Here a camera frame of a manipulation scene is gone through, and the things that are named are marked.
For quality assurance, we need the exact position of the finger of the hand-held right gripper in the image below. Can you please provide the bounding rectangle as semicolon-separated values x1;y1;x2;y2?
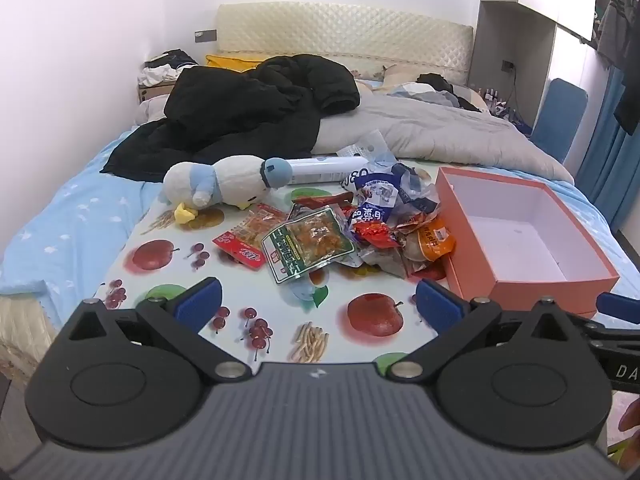
570;291;640;347

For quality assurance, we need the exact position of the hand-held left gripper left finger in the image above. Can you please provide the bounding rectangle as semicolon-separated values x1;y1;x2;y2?
65;276;253;381

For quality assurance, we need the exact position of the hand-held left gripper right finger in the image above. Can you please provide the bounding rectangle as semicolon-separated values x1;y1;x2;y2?
385;278;583;381

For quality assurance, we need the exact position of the orange snack packet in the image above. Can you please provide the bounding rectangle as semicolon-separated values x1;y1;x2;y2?
405;217;457;263

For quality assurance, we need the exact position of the orange cardboard box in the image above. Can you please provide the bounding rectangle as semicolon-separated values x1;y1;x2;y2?
434;166;621;318

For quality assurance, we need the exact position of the green snack packet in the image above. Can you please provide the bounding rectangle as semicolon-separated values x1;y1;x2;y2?
261;206;357;285

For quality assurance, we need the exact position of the dark red snack packet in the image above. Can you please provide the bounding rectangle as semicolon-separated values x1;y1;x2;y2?
291;191;356;207

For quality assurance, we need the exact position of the red clear-window snack packet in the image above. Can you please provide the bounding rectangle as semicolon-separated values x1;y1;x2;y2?
212;203;290;271

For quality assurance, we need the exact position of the fruit print plastic mat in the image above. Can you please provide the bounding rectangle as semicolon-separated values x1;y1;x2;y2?
97;157;640;471

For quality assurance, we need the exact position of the bright red snack packet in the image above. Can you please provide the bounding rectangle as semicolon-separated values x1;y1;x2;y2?
352;220;401;249

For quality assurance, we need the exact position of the blue and white snack packet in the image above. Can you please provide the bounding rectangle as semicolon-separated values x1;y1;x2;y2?
350;180;401;226

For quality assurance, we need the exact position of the white and blue plush toy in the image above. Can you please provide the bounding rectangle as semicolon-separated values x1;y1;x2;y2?
164;156;294;224

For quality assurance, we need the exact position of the clear plastic packaging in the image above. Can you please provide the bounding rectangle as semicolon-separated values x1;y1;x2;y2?
336;130;442;223

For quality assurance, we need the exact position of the blue curtain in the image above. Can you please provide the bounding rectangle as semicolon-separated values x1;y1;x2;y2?
575;67;640;233

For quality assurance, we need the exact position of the light blue bedsheet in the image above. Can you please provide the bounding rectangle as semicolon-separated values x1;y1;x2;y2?
0;127;640;306

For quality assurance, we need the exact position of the grey duvet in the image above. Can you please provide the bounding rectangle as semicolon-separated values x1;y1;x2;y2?
312;92;576;183

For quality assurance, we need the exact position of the white cylindrical tube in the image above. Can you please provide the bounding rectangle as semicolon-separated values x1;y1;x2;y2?
285;156;371;186

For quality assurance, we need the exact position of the black padded jacket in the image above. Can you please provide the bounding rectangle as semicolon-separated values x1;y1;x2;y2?
100;53;362;183

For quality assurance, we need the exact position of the blue chair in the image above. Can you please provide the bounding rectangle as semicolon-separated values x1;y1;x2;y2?
530;78;588;163

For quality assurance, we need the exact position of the dark hanging garment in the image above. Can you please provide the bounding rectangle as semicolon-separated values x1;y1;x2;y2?
614;35;640;136

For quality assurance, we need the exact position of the row of small bottles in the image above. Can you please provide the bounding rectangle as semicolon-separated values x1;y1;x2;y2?
477;87;516;121

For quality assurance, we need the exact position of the heap of clothes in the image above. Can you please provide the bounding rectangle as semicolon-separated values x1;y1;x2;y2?
387;73;483;111

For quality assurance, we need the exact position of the pile of folded clothes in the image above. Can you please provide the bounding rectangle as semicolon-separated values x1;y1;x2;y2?
139;50;198;86

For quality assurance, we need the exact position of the yellow pillow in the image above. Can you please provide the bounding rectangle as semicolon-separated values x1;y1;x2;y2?
205;53;266;70

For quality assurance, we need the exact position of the grey striped hanging garment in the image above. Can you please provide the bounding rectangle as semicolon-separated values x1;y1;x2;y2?
597;0;640;68

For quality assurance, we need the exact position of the cream quilted headboard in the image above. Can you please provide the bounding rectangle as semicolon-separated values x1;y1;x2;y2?
216;2;475;86

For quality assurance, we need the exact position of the white wardrobe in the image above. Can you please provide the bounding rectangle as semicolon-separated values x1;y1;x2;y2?
470;0;601;128

